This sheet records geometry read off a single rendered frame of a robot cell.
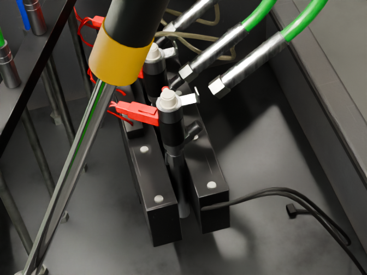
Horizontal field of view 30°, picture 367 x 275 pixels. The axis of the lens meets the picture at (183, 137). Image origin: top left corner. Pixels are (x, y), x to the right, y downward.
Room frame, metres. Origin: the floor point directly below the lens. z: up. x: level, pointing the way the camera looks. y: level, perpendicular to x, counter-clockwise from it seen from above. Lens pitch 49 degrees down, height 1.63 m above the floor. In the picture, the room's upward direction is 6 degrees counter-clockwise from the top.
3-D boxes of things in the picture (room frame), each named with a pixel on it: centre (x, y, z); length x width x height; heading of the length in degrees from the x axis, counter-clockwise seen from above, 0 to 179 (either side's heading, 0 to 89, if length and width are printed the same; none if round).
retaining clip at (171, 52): (0.59, 0.01, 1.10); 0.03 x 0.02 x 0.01; 100
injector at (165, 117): (0.51, 0.00, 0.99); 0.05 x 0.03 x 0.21; 100
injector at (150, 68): (0.59, 0.01, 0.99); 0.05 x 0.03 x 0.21; 100
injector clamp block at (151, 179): (0.63, 0.03, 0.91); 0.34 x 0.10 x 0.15; 10
